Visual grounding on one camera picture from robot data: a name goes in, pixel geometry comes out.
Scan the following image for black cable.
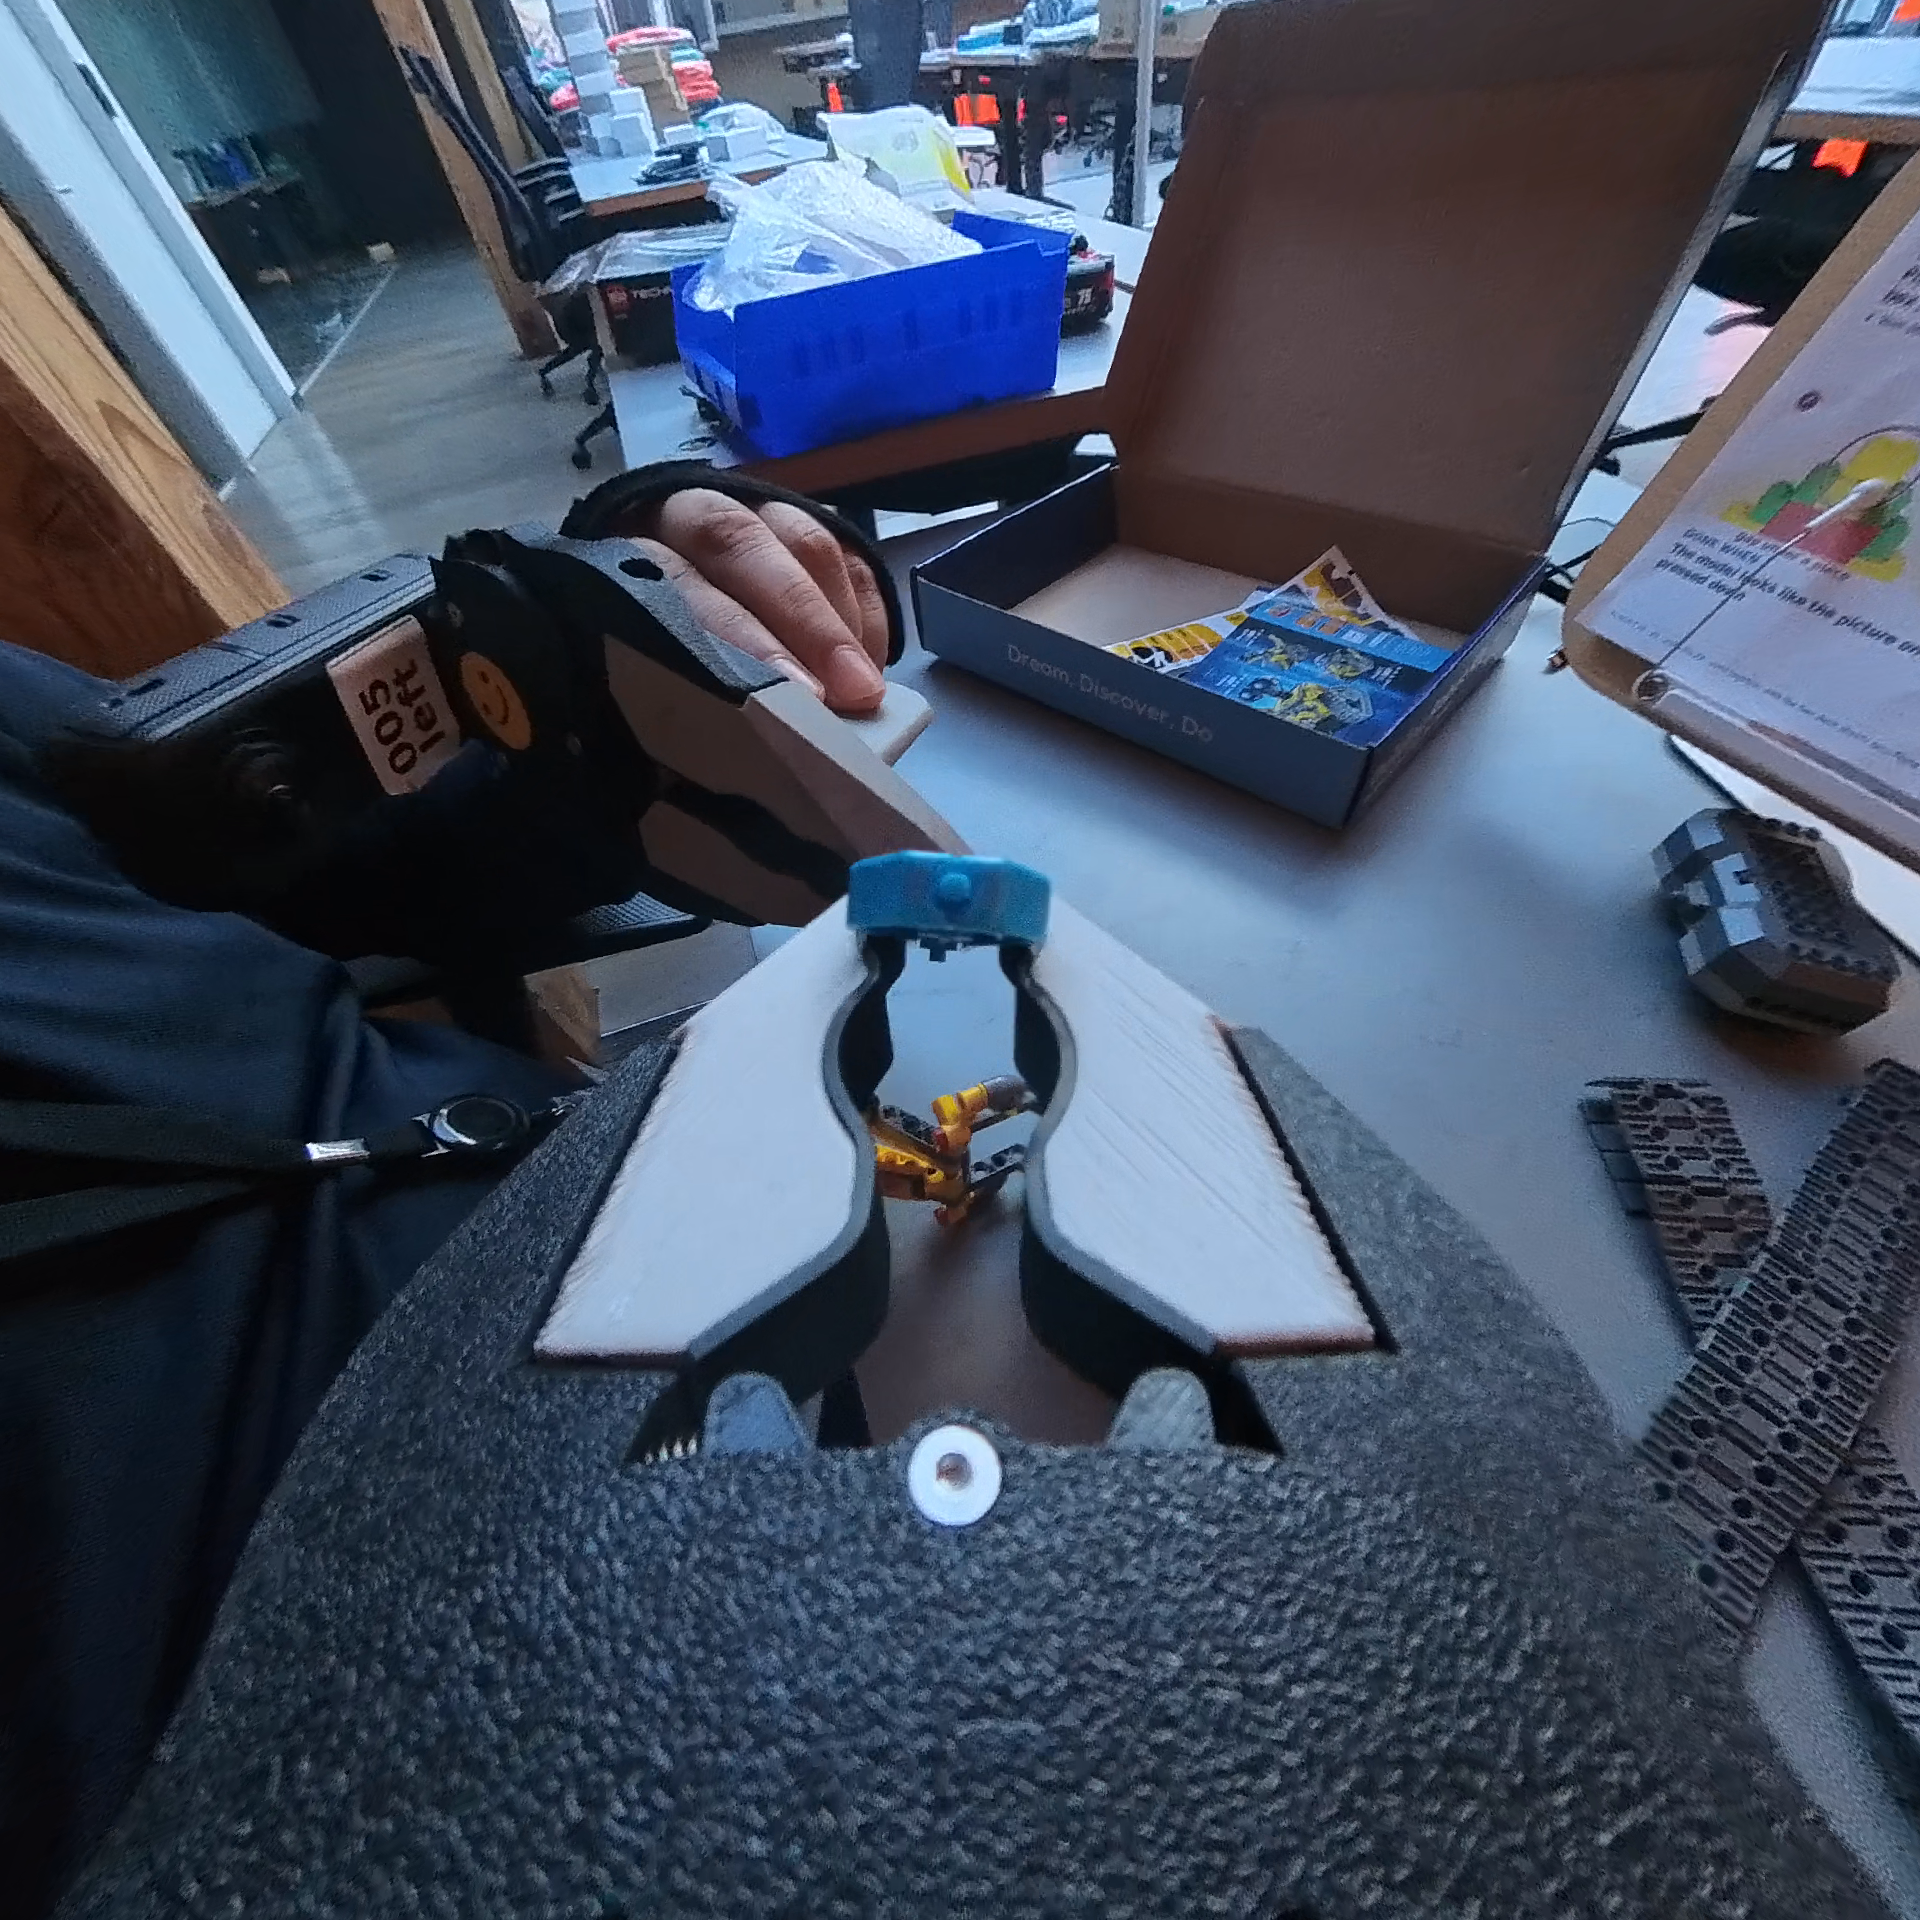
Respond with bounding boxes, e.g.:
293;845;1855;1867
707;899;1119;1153
1542;412;1719;673

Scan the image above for wooden post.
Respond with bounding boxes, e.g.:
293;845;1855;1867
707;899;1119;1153
373;0;560;358

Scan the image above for instruction sheet on clipboard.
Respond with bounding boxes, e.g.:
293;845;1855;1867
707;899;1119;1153
1558;187;1920;961

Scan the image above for blue plastic crate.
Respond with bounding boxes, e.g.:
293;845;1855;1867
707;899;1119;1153
670;208;1077;461

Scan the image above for brown table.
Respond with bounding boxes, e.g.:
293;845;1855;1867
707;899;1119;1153
603;357;1114;500

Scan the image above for navy cardboard box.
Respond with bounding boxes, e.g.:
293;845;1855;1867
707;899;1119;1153
910;0;1842;831

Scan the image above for person's left hand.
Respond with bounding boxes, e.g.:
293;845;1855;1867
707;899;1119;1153
651;484;893;717

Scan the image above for yellow grey brick arm assembly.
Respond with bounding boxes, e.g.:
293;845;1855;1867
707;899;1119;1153
866;1070;1040;1228

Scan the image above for printed instruction sheet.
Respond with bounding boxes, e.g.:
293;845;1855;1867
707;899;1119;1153
1581;211;1920;815

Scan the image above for grey desk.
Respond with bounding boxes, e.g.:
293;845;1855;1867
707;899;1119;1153
585;285;1920;1920

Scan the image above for person's left forearm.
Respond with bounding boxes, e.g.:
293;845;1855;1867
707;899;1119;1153
0;643;662;1081

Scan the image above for grey brick motor block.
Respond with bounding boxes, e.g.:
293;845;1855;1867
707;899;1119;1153
1649;805;1906;1040

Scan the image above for blue plastic brick separator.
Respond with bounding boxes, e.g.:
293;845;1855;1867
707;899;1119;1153
843;844;1056;965

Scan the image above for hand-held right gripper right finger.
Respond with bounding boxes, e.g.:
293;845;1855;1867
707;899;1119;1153
998;900;1382;1360

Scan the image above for white plastic bags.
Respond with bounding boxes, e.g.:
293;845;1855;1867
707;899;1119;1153
702;153;993;319

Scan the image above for blue printed booklet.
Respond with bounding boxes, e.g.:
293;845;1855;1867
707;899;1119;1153
1198;589;1466;747

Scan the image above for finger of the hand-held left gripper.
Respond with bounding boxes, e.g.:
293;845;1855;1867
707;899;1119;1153
637;798;858;933
603;643;976;868

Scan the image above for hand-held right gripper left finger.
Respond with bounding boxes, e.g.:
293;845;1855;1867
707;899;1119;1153
533;900;898;1367

